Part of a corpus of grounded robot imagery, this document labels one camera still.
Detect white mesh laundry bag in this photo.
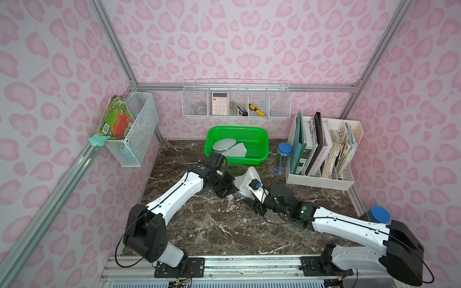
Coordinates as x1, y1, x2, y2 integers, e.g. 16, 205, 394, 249
234, 166, 264, 202

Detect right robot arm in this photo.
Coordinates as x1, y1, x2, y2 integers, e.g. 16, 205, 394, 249
239, 180, 429, 287

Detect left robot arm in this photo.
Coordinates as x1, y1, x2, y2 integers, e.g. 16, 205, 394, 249
119, 152, 234, 268

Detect white mesh bag in basket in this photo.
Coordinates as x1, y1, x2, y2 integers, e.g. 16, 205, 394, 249
212, 139, 247, 158

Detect pencil tube blue lid standing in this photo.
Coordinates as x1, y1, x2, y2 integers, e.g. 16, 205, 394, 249
274, 142, 292, 175

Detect green plastic basket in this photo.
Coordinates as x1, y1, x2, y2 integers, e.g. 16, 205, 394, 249
204, 126, 269, 166

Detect metal clips in shelf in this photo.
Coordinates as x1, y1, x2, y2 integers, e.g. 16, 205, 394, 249
230, 102, 248, 116

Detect round metal tin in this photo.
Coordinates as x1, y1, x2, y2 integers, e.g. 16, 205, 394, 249
193, 105, 208, 116

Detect yellow black utility knife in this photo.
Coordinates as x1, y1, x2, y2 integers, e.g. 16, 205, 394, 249
249, 104, 266, 117

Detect white file organizer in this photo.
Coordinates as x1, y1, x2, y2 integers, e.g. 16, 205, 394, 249
285, 115, 363, 191

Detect white calculator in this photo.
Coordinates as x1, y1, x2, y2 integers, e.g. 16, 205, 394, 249
211, 91, 229, 116

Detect white book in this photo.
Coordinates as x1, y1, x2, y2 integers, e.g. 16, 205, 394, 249
313, 120, 333, 176

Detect black binder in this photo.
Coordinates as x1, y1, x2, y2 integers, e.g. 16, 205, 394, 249
306, 112, 325, 176

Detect beige papers in organizer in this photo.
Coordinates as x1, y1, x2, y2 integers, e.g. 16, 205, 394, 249
321, 122, 358, 180

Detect pencil tube blue lid lying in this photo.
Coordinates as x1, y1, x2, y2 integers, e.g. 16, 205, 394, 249
359, 206, 391, 224

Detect green red booklet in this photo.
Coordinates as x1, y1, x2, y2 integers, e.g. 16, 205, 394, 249
97, 96, 135, 140

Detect mint green star hook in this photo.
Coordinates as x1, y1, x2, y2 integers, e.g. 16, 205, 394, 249
88, 133, 110, 148

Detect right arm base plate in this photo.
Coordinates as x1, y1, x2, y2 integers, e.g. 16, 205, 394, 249
299, 256, 354, 277

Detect white wire shelf back wall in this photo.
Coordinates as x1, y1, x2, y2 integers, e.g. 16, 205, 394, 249
181, 79, 292, 120

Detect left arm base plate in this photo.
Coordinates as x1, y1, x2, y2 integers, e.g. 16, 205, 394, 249
154, 257, 205, 278

